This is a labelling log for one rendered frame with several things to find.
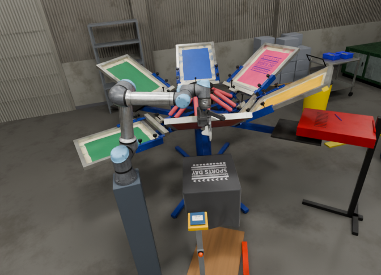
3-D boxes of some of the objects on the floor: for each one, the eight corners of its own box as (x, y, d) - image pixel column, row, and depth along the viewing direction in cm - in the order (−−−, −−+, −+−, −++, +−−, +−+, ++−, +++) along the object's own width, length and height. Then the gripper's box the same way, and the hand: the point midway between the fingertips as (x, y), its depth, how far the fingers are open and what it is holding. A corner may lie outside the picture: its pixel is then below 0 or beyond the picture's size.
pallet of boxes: (288, 76, 691) (293, 32, 634) (306, 85, 627) (314, 36, 571) (251, 83, 670) (253, 37, 613) (265, 92, 606) (269, 42, 550)
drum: (331, 119, 465) (339, 82, 431) (309, 123, 459) (315, 86, 424) (315, 110, 504) (322, 75, 469) (295, 113, 497) (300, 79, 462)
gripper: (196, 105, 160) (198, 135, 164) (197, 109, 141) (199, 143, 145) (209, 104, 160) (211, 134, 164) (212, 107, 140) (214, 142, 145)
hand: (210, 138), depth 154 cm, fingers open, 14 cm apart
